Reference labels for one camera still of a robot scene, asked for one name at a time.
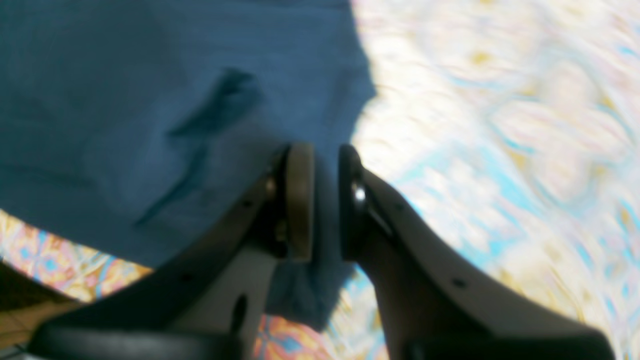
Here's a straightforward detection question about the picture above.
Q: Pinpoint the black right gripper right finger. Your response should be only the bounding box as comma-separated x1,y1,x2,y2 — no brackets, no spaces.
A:
339,145,615,360

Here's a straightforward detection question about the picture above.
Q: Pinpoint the patterned colourful tablecloth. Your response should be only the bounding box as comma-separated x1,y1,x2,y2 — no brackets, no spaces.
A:
1,0,639,360

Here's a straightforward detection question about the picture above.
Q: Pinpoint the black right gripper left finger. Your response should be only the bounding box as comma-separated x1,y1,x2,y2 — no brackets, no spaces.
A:
27,143,314,360

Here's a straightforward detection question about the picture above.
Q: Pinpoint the dark navy t-shirt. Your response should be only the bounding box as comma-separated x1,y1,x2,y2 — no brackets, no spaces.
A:
0,0,375,331

